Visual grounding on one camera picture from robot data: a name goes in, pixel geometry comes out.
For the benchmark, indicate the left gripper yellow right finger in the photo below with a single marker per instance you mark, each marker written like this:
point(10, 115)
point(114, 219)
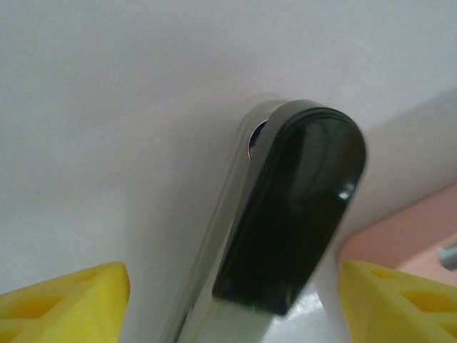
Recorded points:
point(400, 311)

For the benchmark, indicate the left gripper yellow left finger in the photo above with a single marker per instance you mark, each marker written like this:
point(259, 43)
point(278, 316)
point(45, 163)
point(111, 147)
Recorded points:
point(60, 311)

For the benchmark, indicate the pink plastic tray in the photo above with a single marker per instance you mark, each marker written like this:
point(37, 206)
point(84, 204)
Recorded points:
point(410, 232)

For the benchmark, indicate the white stapler with black cap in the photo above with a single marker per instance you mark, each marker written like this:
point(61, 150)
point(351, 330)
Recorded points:
point(303, 196)

